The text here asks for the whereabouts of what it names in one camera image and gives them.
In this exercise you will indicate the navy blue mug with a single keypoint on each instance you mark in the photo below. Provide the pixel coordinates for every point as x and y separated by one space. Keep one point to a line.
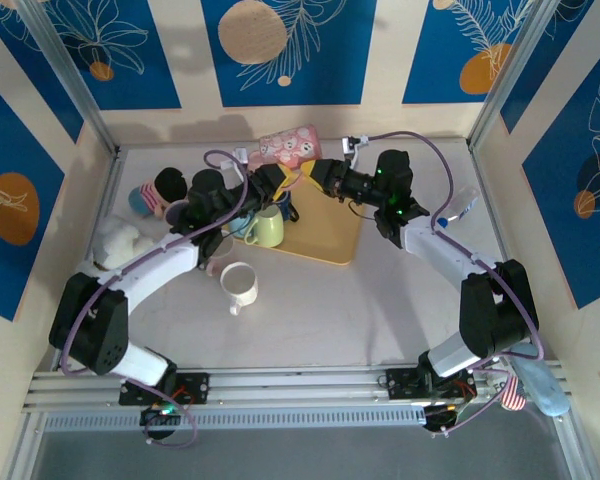
285 207

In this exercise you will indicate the pink patterned mug red interior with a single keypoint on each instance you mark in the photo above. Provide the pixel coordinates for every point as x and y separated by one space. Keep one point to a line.
290 145

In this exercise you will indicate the light green mug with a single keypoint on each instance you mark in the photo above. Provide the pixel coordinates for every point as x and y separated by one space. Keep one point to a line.
267 227

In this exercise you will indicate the light blue mug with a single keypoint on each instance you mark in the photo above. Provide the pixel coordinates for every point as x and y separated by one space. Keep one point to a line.
237 227

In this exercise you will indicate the pale pink tall mug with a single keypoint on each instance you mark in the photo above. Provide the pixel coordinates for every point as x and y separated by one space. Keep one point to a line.
222 250

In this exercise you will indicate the pale pink wide mug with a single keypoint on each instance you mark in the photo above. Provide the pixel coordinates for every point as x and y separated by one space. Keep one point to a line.
240 285

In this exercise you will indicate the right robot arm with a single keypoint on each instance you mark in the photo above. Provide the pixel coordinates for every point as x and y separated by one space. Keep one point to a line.
450 250

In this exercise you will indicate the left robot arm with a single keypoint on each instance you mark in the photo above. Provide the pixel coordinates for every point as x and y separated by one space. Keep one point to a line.
145 270

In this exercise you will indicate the yellow plastic tray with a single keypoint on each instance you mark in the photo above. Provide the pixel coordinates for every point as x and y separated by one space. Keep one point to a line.
320 230

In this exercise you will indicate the doll with black hair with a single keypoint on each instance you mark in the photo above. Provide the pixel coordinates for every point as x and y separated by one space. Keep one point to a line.
150 195

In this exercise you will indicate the clear plastic bottle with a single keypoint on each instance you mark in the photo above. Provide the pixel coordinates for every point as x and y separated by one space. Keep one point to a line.
460 207

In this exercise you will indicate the white plush toy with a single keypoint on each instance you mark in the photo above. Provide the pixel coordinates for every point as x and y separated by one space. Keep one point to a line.
120 245

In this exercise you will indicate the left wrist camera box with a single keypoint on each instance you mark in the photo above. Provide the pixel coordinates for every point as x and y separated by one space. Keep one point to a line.
239 160

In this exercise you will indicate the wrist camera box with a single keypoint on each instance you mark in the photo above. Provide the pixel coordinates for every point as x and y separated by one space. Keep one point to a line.
354 146
239 160

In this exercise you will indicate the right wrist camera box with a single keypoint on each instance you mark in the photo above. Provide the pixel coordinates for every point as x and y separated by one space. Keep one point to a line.
354 146

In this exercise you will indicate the aluminium side rail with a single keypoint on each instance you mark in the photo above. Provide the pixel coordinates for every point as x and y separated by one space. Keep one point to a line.
114 175
481 170

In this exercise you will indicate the aluminium frame post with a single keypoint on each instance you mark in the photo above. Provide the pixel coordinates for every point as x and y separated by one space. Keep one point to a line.
520 75
72 80

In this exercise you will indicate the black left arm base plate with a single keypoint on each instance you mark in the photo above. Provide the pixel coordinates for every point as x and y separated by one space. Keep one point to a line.
195 387

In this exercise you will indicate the aluminium mounting rail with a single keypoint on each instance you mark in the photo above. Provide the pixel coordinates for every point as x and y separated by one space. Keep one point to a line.
300 390

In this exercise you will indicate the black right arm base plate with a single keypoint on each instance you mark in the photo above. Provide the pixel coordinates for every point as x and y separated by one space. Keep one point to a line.
402 385

